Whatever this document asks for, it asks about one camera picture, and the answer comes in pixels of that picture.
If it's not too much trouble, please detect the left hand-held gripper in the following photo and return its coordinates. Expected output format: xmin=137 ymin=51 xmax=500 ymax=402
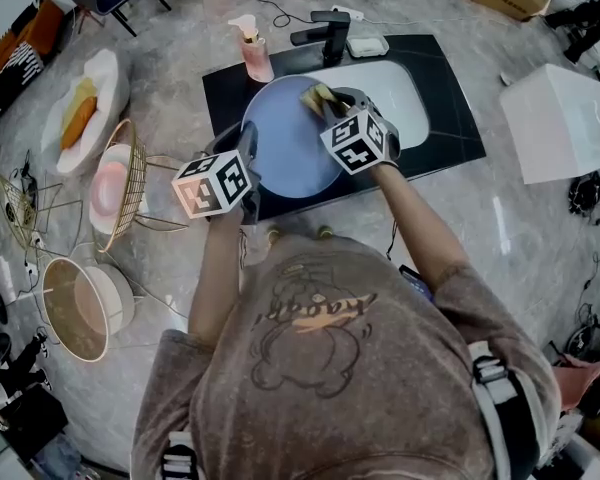
xmin=171 ymin=119 xmax=263 ymax=227

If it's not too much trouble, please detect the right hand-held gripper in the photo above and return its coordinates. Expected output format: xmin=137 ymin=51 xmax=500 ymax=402
xmin=319 ymin=86 xmax=402 ymax=176

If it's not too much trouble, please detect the yellow sponge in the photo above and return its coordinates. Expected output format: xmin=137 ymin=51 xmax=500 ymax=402
xmin=299 ymin=81 xmax=340 ymax=118

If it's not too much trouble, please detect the blue plate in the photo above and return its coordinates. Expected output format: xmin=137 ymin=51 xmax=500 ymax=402
xmin=241 ymin=74 xmax=354 ymax=200

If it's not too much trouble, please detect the person's left forearm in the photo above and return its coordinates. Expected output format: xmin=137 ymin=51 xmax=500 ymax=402
xmin=187 ymin=210 xmax=246 ymax=347

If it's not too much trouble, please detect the person's right forearm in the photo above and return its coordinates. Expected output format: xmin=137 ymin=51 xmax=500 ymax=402
xmin=369 ymin=160 xmax=474 ymax=294

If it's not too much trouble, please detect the white sink basin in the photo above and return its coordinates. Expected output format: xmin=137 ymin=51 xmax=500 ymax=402
xmin=299 ymin=60 xmax=431 ymax=149

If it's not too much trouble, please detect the white soap dish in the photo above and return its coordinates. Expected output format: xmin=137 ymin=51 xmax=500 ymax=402
xmin=345 ymin=35 xmax=390 ymax=59

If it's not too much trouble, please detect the black faucet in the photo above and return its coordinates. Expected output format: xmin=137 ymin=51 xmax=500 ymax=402
xmin=289 ymin=10 xmax=352 ymax=68

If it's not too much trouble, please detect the pink soap dispenser bottle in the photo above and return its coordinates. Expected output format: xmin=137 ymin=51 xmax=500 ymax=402
xmin=227 ymin=13 xmax=276 ymax=84

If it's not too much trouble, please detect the white power strip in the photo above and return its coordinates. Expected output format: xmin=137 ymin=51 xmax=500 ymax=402
xmin=330 ymin=4 xmax=365 ymax=23

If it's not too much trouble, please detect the wooden vanity cabinet black top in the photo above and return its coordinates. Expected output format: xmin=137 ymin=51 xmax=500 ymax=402
xmin=201 ymin=34 xmax=487 ymax=222

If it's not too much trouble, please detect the orange cushion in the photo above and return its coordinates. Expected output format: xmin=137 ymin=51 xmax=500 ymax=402
xmin=59 ymin=95 xmax=99 ymax=152

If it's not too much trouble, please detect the dark blue phone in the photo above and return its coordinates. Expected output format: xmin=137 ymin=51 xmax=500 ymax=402
xmin=398 ymin=264 xmax=434 ymax=302

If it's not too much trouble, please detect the white cube cabinet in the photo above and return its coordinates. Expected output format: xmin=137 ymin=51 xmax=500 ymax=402
xmin=498 ymin=62 xmax=600 ymax=185

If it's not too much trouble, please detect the orange sofa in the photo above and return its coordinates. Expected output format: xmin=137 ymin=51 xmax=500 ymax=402
xmin=0 ymin=0 xmax=66 ymax=84

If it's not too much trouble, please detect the round beige side table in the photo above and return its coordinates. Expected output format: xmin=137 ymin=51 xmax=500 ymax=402
xmin=41 ymin=256 xmax=136 ymax=363

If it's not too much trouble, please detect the black white striped cushion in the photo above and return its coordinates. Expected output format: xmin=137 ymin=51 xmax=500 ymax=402
xmin=0 ymin=41 xmax=45 ymax=137

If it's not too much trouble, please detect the brown printed t-shirt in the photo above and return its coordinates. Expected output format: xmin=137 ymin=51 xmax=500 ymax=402
xmin=129 ymin=232 xmax=564 ymax=480

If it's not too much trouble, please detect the pink cloth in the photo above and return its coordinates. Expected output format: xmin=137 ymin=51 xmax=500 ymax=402
xmin=552 ymin=355 xmax=600 ymax=412

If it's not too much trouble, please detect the gold wire chair pink cushion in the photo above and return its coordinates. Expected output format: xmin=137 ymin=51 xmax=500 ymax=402
xmin=88 ymin=118 xmax=191 ymax=254

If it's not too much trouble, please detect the gold wire stool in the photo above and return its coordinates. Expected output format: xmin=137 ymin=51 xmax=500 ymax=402
xmin=0 ymin=170 xmax=84 ymax=259

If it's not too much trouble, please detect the black cable bundle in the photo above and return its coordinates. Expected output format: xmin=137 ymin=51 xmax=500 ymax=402
xmin=568 ymin=171 xmax=600 ymax=217

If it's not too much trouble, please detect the white black harness strap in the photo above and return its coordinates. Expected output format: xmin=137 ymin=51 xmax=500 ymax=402
xmin=469 ymin=342 xmax=541 ymax=480
xmin=159 ymin=430 xmax=201 ymax=480

